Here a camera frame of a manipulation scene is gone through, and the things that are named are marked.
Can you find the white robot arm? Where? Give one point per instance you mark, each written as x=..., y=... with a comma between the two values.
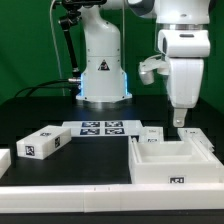
x=144, y=37

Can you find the black camera stand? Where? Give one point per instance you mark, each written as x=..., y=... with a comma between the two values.
x=66, y=22

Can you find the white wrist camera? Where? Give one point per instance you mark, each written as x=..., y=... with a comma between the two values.
x=150, y=65

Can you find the white fence rail front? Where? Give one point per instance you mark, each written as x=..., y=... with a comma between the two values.
x=108, y=198

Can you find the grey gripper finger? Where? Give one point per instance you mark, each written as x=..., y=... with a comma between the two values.
x=179, y=117

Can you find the white door panel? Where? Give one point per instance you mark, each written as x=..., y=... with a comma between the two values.
x=150, y=134
x=190, y=133

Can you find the white fence rail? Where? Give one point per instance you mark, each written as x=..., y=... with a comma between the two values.
x=108, y=198
x=5, y=161

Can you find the white cabinet top block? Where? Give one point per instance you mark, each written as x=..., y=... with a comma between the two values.
x=43, y=142

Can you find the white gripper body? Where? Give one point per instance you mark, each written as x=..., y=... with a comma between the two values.
x=184, y=81

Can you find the white fence rail left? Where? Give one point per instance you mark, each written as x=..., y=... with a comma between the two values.
x=5, y=161

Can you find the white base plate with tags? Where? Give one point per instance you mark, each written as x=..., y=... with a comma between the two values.
x=103, y=128

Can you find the white cabinet body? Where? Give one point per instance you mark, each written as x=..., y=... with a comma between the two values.
x=173, y=162

